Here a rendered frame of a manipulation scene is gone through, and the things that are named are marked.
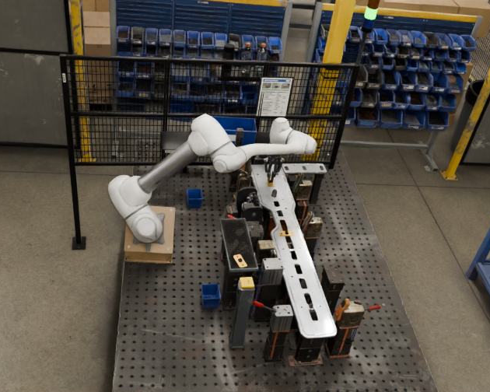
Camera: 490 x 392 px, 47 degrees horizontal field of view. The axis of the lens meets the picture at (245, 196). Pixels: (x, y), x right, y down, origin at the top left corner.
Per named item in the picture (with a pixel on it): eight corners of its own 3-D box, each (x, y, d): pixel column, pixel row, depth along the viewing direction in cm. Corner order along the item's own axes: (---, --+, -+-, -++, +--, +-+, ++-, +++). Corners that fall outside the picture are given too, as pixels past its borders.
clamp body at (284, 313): (284, 363, 289) (296, 317, 267) (263, 365, 287) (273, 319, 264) (280, 348, 296) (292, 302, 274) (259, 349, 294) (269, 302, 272)
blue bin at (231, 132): (254, 148, 379) (257, 131, 371) (208, 145, 375) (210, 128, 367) (252, 134, 392) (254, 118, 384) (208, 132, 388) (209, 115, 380)
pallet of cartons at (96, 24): (121, 113, 587) (120, 14, 523) (39, 111, 571) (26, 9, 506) (121, 60, 679) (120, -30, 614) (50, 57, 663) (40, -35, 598)
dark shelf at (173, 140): (295, 152, 386) (296, 149, 384) (162, 153, 367) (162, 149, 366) (288, 135, 403) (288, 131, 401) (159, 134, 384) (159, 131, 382)
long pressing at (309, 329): (344, 336, 271) (344, 334, 270) (299, 339, 266) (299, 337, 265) (281, 165, 375) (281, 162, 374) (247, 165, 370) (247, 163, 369)
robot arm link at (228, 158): (252, 159, 292) (236, 137, 292) (233, 170, 277) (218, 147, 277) (235, 171, 300) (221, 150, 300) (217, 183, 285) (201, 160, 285)
